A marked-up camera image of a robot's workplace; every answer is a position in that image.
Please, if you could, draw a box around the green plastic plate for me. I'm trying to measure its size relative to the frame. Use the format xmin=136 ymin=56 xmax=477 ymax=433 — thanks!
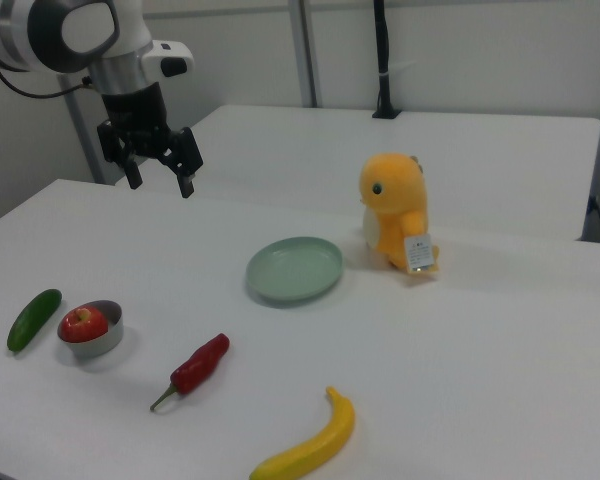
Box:
xmin=245 ymin=236 xmax=344 ymax=306

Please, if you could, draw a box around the round metal bowl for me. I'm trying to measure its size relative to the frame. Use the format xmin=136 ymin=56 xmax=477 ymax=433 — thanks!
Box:
xmin=56 ymin=299 xmax=126 ymax=358

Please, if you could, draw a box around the orange plush dinosaur toy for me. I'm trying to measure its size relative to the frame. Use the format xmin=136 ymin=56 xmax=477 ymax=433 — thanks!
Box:
xmin=358 ymin=152 xmax=441 ymax=276

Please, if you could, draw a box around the white paper tag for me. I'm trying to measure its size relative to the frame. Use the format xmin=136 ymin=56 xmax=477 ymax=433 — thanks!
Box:
xmin=403 ymin=231 xmax=441 ymax=276

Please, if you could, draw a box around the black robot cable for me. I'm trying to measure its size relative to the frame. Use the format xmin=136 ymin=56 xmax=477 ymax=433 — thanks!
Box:
xmin=0 ymin=66 xmax=92 ymax=100

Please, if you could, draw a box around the green cucumber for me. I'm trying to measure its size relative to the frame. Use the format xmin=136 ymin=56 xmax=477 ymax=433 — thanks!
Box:
xmin=6 ymin=288 xmax=63 ymax=354

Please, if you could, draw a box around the black camera pole with clamp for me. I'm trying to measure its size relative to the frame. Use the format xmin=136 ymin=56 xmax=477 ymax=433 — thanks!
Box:
xmin=371 ymin=0 xmax=402 ymax=120

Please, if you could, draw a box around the red apple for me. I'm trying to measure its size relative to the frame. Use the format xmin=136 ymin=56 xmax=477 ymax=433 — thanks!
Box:
xmin=61 ymin=307 xmax=110 ymax=344

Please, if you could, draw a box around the grey metal frame post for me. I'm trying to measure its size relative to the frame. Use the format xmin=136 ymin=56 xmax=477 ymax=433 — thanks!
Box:
xmin=61 ymin=74 xmax=117 ymax=185

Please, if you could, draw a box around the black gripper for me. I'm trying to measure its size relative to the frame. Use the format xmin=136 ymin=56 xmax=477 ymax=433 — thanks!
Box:
xmin=97 ymin=82 xmax=204 ymax=200

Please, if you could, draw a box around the yellow banana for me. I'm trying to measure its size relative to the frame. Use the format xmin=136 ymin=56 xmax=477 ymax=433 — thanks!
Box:
xmin=248 ymin=385 xmax=357 ymax=480

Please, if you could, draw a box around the red chili pepper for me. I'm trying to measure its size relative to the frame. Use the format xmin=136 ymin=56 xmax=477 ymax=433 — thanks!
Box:
xmin=149 ymin=332 xmax=231 ymax=413

